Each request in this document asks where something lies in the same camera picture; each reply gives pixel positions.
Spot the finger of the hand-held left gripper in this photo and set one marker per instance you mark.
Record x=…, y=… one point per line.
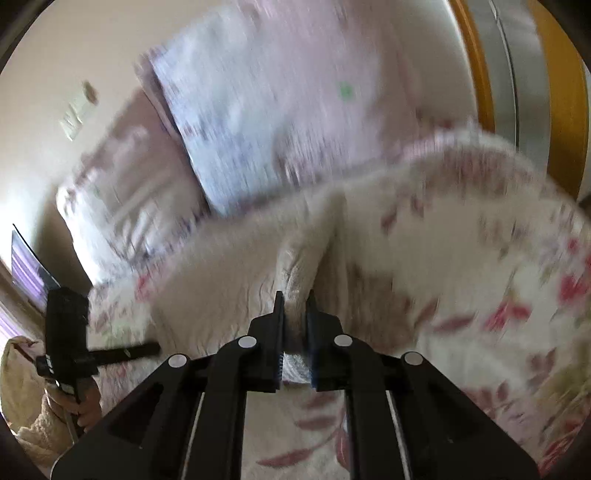
x=124, y=351

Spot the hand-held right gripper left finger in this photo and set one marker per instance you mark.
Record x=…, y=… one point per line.
x=278, y=364

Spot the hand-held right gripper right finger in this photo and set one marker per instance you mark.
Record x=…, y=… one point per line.
x=314, y=364

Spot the person's left forearm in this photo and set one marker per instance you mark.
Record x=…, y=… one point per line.
x=27, y=406

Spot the person's left hand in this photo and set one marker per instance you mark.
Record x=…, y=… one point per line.
x=87, y=408

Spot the floral pillow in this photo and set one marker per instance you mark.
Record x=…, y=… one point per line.
x=286, y=101
x=124, y=198

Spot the floral bedsheet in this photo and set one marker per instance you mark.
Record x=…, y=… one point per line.
x=461, y=258

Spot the yellow wooden headboard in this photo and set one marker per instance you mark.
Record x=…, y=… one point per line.
x=561, y=92

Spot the dark screen on wall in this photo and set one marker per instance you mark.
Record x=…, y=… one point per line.
x=30, y=272

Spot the white wall switch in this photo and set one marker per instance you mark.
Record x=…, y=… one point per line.
x=76, y=115

